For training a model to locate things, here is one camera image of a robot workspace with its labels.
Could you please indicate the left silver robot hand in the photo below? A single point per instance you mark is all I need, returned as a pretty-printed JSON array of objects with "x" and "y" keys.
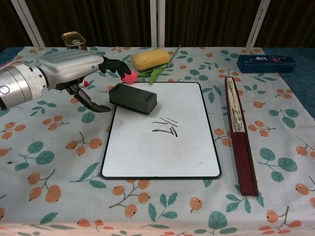
[{"x": 71, "y": 65}]

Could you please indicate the black board eraser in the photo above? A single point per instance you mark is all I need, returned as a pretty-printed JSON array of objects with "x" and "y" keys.
[{"x": 133, "y": 98}]

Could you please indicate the open rectangular tin can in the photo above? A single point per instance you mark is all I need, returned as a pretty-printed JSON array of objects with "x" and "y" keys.
[{"x": 73, "y": 42}]

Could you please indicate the red and white marker pen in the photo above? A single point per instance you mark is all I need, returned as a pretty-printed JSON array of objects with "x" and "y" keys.
[{"x": 85, "y": 83}]

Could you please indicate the dark pleated curtain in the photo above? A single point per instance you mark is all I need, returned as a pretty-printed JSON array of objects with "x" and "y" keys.
[{"x": 98, "y": 19}]

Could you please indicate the artificial red tulip flower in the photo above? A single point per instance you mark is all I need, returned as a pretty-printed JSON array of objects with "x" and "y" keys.
[{"x": 130, "y": 77}]

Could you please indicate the yellow sponge with green pad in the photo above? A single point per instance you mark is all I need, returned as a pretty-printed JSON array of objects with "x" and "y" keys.
[{"x": 150, "y": 58}]

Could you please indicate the floral printed tablecloth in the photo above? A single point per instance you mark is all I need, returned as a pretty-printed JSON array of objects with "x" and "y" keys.
[{"x": 61, "y": 147}]

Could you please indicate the white board with black rim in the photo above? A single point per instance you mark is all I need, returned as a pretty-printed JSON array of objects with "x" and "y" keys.
[{"x": 160, "y": 152}]

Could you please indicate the folded dark red fan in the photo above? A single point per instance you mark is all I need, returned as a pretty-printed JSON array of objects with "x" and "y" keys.
[{"x": 241, "y": 137}]

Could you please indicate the blue oblong printed box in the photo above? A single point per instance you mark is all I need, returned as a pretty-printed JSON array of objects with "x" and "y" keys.
[{"x": 265, "y": 64}]

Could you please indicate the white metal frame post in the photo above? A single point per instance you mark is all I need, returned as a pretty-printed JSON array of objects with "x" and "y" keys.
[
  {"x": 257, "y": 23},
  {"x": 28, "y": 23},
  {"x": 157, "y": 23}
]

